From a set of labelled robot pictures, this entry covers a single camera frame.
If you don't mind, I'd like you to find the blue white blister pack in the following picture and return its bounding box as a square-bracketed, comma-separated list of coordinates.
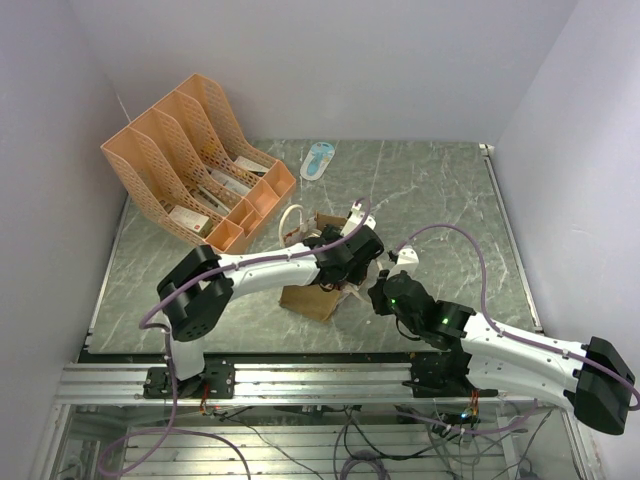
[300, 141, 336, 181]

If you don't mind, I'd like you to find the orange plastic file organizer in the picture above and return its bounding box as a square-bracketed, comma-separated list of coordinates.
[101, 74, 296, 253]

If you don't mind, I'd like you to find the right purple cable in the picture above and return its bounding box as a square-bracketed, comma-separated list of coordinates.
[389, 222, 640, 436]

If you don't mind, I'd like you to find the canvas bag brown printed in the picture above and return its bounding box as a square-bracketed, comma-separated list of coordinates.
[278, 204, 364, 323]

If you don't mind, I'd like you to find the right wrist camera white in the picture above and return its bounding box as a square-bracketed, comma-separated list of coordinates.
[389, 245, 419, 276]

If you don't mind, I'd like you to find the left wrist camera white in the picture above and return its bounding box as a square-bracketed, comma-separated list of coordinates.
[341, 202, 376, 237]

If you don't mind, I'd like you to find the white red box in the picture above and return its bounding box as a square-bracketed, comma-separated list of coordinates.
[169, 205, 213, 238]

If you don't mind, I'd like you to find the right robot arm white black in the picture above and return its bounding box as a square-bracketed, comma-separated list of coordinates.
[368, 271, 635, 436]

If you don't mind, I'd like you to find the white box in organizer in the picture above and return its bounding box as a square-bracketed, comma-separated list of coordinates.
[234, 156, 269, 176]

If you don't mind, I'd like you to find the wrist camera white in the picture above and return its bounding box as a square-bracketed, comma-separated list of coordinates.
[389, 245, 419, 276]
[341, 202, 376, 237]

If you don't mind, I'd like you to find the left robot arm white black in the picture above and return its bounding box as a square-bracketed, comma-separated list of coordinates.
[156, 226, 384, 397]

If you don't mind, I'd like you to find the aluminium mounting rail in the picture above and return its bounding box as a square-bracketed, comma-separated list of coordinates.
[54, 359, 581, 406]

